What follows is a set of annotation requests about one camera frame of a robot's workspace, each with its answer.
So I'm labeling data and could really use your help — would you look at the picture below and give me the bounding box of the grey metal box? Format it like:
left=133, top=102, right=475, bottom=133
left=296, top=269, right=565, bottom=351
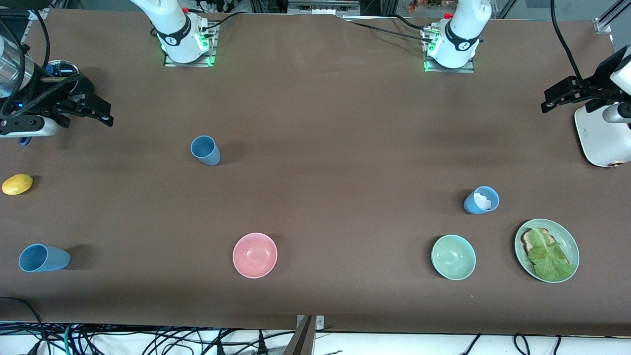
left=287, top=0, right=361, bottom=18

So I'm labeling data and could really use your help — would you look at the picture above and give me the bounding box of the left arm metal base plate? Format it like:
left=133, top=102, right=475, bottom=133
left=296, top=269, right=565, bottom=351
left=423, top=27, right=476, bottom=74

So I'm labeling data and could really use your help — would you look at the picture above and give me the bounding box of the white toaster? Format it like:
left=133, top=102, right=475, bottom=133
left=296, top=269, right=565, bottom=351
left=574, top=99, right=631, bottom=169

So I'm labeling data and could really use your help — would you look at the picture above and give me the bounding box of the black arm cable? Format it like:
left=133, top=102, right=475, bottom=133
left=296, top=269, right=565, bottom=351
left=0, top=9, right=87, bottom=121
left=551, top=0, right=585, bottom=82

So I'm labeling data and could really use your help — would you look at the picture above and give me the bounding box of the light green plate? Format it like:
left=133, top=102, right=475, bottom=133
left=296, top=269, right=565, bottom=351
left=514, top=218, right=580, bottom=284

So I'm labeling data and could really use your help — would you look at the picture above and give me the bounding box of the dark blue pot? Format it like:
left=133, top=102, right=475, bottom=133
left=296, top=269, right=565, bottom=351
left=19, top=73, right=95, bottom=147

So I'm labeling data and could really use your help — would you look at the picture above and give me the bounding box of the blue cup with white paper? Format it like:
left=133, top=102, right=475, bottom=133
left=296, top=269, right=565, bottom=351
left=463, top=185, right=500, bottom=215

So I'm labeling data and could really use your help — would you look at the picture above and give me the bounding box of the light green bowl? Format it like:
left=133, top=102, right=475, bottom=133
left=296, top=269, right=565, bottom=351
left=431, top=234, right=477, bottom=281

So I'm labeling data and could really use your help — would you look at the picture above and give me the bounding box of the aluminium frame profile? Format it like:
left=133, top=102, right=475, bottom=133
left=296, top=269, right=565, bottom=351
left=594, top=0, right=631, bottom=34

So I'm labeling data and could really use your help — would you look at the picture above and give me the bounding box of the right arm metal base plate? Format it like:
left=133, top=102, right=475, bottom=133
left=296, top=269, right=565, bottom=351
left=164, top=22, right=218, bottom=68

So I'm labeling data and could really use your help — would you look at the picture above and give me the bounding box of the pink bowl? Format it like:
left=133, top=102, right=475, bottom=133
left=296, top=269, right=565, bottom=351
left=232, top=232, right=278, bottom=279

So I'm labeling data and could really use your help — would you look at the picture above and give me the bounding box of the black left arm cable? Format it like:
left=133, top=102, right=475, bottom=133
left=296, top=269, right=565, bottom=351
left=551, top=0, right=585, bottom=82

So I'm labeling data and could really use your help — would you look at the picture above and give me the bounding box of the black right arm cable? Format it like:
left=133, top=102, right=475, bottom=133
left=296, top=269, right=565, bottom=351
left=0, top=9, right=87, bottom=121

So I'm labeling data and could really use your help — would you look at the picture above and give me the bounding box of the grey metal post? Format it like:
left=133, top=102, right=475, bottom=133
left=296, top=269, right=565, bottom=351
left=283, top=316, right=316, bottom=355

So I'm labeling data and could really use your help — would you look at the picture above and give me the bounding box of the black base cable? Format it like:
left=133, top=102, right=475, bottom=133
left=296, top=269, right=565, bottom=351
left=200, top=11, right=247, bottom=33
left=345, top=15, right=434, bottom=42

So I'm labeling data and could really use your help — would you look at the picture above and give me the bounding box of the green lettuce leaf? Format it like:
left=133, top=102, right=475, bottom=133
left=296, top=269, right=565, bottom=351
left=527, top=228, right=575, bottom=283

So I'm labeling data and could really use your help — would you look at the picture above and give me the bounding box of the yellow lemon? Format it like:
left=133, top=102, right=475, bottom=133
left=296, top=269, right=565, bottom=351
left=1, top=174, right=34, bottom=196

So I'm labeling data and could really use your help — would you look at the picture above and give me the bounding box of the toasted bread slice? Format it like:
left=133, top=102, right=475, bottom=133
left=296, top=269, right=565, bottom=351
left=521, top=227, right=558, bottom=256

